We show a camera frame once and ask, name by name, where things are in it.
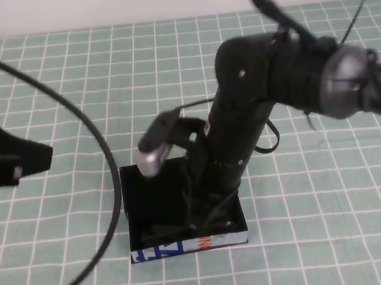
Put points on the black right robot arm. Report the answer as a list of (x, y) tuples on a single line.
[(342, 78)]

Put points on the green white checked tablecloth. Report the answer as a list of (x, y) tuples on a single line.
[(325, 220)]

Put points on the black framed glasses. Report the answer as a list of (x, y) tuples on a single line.
[(163, 231)]

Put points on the black zip tie right arm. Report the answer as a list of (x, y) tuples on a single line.
[(353, 21)]

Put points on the black right camera mount bracket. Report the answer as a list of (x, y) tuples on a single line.
[(185, 129)]

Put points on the black box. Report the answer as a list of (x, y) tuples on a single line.
[(142, 204)]

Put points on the right wrist camera silver lens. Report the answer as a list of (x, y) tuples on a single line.
[(152, 157)]

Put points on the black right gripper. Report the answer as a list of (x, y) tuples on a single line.
[(227, 155)]

